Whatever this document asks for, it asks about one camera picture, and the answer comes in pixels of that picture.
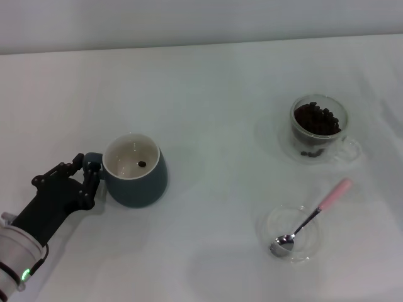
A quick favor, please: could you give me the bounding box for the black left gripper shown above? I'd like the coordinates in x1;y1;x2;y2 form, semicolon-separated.
11;152;104;247

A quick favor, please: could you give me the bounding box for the teal ceramic mug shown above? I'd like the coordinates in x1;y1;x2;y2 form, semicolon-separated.
82;133;169;208

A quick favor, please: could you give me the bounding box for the pink-handled metal spoon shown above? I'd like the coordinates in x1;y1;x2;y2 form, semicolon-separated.
268;177;353;252

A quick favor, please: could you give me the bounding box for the pile of coffee beans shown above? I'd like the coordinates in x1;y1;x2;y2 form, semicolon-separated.
293;101;342;158

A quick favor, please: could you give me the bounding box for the small clear glass dish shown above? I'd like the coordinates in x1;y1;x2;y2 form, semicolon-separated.
258;204;325;265

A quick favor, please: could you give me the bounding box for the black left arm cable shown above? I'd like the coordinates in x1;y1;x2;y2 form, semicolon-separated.
30;243;50;277

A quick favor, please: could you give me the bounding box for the clear double-wall glass cup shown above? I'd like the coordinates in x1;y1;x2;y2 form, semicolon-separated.
278;93;363;165

